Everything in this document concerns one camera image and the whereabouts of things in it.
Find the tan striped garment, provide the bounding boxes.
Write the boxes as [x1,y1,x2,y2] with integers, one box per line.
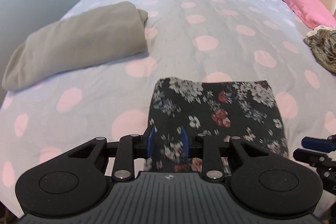
[303,28,336,73]

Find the cream frilled cloth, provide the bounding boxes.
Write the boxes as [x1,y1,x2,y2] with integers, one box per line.
[306,25,335,37]

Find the bed with pink-dotted sheet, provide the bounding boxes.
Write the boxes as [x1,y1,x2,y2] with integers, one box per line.
[0,0,336,219]

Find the pink pillow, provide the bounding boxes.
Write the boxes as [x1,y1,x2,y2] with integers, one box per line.
[260,0,336,30]

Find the folded beige blanket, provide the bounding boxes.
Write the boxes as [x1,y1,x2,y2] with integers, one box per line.
[1,1,149,90]

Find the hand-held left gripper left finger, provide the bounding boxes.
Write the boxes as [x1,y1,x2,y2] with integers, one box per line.
[67,126,157,182]

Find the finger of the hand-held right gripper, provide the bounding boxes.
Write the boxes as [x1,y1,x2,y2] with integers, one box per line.
[301,135,336,153]
[293,148,336,188]

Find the dark floral garment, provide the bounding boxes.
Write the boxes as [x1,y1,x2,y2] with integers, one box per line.
[143,77,289,177]

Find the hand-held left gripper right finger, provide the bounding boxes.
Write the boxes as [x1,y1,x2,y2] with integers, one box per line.
[181,126,275,180]

